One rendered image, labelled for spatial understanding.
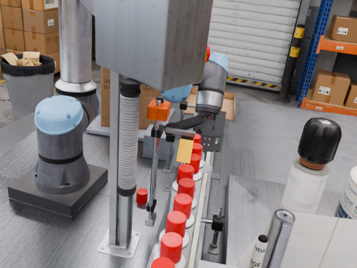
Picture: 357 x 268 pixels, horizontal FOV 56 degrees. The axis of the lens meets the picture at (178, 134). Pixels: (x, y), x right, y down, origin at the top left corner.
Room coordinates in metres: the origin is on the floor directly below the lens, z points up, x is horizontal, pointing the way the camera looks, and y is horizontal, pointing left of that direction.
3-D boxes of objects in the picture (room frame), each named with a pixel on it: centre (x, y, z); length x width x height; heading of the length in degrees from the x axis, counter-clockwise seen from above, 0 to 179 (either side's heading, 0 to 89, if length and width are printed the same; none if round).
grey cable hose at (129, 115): (0.50, 0.08, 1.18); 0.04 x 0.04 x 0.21
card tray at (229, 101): (1.64, -0.14, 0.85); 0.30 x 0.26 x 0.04; 174
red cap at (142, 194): (0.80, 0.09, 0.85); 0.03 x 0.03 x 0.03
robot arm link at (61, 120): (0.80, 0.32, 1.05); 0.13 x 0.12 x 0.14; 0
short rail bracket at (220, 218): (0.64, -0.12, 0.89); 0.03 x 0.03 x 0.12; 84
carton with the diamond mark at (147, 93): (1.38, 0.21, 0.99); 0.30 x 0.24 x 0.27; 5
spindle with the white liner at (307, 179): (0.70, -0.32, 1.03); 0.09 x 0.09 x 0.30
